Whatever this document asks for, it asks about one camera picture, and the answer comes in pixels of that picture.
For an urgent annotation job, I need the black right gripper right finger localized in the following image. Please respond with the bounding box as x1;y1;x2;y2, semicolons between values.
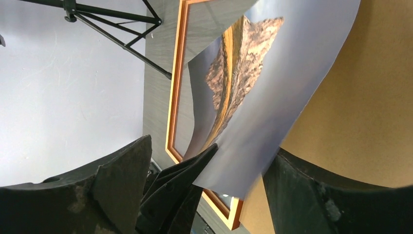
263;149;413;234

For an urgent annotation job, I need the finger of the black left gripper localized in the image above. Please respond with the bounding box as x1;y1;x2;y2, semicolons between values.
168;185;203;234
137;143;218;234

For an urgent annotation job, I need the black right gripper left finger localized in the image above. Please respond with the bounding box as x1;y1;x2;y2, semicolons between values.
0;135;152;234

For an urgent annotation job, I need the copper picture frame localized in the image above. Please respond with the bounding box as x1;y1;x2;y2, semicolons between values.
165;0;243;231

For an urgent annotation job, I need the mountain landscape photo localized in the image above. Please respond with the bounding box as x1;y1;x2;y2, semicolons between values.
184;0;360;198

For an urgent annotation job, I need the brown cardboard backing board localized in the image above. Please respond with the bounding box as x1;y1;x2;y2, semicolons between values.
241;0;413;234

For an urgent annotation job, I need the black perforated music stand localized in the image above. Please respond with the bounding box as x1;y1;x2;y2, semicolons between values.
24;0;172;80

